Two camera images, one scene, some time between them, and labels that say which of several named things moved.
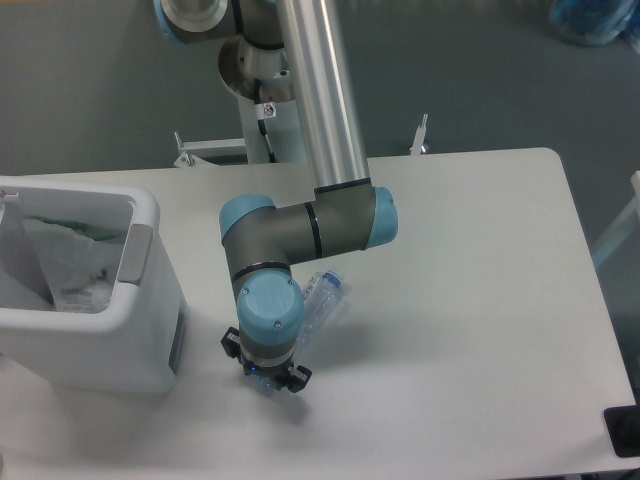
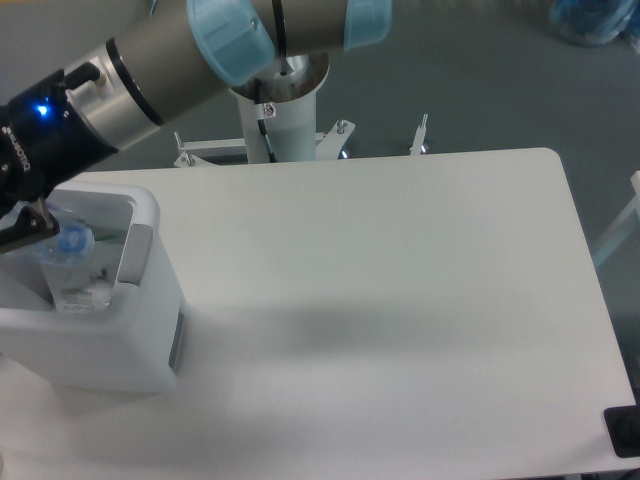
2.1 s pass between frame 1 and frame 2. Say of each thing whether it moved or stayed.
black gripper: moved
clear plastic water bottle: moved
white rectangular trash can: stayed
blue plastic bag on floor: stayed
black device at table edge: stayed
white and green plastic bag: stayed
